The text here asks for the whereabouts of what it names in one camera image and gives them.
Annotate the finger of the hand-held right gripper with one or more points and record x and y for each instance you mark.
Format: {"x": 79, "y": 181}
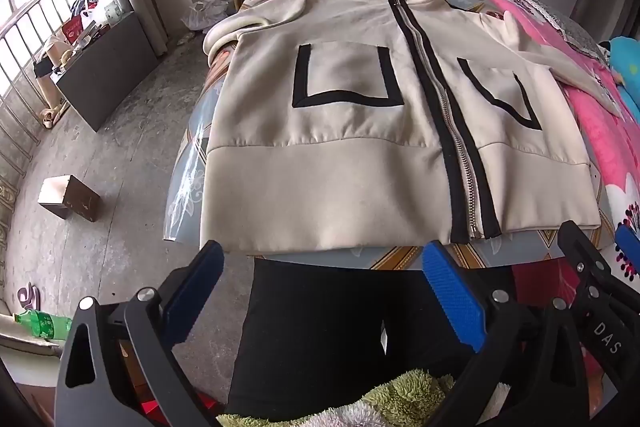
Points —
{"x": 630, "y": 249}
{"x": 592, "y": 287}

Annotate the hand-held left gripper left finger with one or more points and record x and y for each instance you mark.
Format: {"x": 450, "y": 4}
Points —
{"x": 195, "y": 292}

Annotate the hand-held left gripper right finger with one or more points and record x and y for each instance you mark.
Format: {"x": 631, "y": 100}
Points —
{"x": 452, "y": 297}

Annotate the cream zip jacket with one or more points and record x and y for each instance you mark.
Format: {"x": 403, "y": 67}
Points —
{"x": 350, "y": 167}

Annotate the green white fuzzy robe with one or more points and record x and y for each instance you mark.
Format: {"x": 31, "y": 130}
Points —
{"x": 410, "y": 394}

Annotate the pink floral blanket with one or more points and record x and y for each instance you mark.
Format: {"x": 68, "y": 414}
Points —
{"x": 600, "y": 147}

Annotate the person's black pants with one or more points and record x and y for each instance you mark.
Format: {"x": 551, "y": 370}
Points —
{"x": 310, "y": 332}

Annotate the red plastic item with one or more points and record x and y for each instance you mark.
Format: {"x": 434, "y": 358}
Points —
{"x": 150, "y": 407}

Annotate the fruit print tablecloth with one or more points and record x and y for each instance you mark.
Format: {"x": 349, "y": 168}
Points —
{"x": 192, "y": 167}

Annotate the small brown box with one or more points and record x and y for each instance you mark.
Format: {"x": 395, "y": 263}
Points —
{"x": 75, "y": 202}

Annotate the green plastic bottle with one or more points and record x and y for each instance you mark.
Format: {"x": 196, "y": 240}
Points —
{"x": 42, "y": 323}

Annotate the purple slipper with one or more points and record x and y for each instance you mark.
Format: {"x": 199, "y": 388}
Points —
{"x": 27, "y": 296}

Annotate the blue plush toy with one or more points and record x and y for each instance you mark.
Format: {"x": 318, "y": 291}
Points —
{"x": 627, "y": 57}

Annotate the grey lace cloth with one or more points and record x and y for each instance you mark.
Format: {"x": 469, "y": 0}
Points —
{"x": 570, "y": 22}

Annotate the dark grey cabinet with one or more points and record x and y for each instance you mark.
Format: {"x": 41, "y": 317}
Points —
{"x": 115, "y": 67}

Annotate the crumpled white plastic bag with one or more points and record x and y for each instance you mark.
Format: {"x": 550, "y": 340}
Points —
{"x": 205, "y": 12}

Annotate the white printed plastic bag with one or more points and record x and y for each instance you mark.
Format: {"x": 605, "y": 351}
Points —
{"x": 100, "y": 12}

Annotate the metal window railing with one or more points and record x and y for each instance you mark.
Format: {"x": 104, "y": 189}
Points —
{"x": 25, "y": 32}

